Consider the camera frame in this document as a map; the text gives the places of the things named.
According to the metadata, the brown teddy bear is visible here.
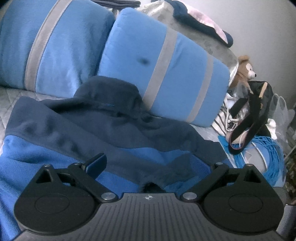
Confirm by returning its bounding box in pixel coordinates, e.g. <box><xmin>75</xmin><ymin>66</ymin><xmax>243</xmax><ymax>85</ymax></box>
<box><xmin>230</xmin><ymin>55</ymin><xmax>258</xmax><ymax>88</ymax></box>

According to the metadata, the teal cloth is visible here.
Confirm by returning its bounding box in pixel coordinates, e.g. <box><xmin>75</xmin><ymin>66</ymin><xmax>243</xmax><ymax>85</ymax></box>
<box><xmin>217</xmin><ymin>134</ymin><xmax>234</xmax><ymax>154</ymax></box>

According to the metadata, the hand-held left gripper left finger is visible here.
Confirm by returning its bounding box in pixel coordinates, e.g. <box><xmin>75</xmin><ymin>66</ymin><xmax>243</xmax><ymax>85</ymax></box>
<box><xmin>35</xmin><ymin>152</ymin><xmax>119</xmax><ymax>203</ymax></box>

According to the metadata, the blue cable coil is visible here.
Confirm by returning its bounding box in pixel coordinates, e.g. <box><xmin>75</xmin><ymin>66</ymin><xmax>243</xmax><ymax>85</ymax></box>
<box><xmin>233</xmin><ymin>135</ymin><xmax>285</xmax><ymax>187</ymax></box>

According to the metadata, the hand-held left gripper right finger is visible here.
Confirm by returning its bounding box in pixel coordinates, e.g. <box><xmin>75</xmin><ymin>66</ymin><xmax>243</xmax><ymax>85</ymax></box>
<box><xmin>180</xmin><ymin>162</ymin><xmax>263</xmax><ymax>203</ymax></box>

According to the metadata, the blue pillow with grey stripes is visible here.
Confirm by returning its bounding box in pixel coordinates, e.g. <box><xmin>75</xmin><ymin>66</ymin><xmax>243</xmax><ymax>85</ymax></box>
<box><xmin>97</xmin><ymin>8</ymin><xmax>231</xmax><ymax>128</ymax></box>
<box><xmin>0</xmin><ymin>0</ymin><xmax>115</xmax><ymax>93</ymax></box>

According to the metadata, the clear plastic bag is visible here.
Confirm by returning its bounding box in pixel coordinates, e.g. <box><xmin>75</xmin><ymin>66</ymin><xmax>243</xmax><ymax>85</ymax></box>
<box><xmin>268</xmin><ymin>93</ymin><xmax>292</xmax><ymax>158</ymax></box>

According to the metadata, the black strap with red edge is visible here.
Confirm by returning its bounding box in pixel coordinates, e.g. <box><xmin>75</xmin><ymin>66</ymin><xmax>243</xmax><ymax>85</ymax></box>
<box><xmin>227</xmin><ymin>95</ymin><xmax>269</xmax><ymax>155</ymax></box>

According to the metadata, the white striped cloth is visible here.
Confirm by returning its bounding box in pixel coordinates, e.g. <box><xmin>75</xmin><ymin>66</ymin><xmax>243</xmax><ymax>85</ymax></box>
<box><xmin>211</xmin><ymin>92</ymin><xmax>239</xmax><ymax>138</ymax></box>

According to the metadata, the black bag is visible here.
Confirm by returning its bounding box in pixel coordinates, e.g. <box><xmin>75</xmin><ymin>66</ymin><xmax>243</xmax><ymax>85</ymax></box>
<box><xmin>248</xmin><ymin>80</ymin><xmax>275</xmax><ymax>138</ymax></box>

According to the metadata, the grey velvet headboard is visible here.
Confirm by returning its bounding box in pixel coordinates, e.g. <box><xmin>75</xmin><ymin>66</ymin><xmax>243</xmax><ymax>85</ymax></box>
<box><xmin>136</xmin><ymin>0</ymin><xmax>239</xmax><ymax>68</ymax></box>

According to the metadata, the blue and navy fleece jacket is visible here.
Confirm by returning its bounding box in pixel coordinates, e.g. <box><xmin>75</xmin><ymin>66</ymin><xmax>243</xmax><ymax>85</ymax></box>
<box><xmin>0</xmin><ymin>76</ymin><xmax>234</xmax><ymax>241</ymax></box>

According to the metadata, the grey-blue garment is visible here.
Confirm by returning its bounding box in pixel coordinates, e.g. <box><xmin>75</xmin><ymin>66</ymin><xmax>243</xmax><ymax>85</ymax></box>
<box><xmin>92</xmin><ymin>0</ymin><xmax>142</xmax><ymax>10</ymax></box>

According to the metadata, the pink and navy garment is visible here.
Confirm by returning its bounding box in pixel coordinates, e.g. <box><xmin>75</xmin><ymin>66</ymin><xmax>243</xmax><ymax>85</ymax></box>
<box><xmin>165</xmin><ymin>0</ymin><xmax>234</xmax><ymax>48</ymax></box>

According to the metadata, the person's right forearm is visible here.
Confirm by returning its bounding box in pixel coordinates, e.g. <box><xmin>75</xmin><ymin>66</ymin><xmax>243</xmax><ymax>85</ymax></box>
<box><xmin>276</xmin><ymin>203</ymin><xmax>296</xmax><ymax>237</ymax></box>

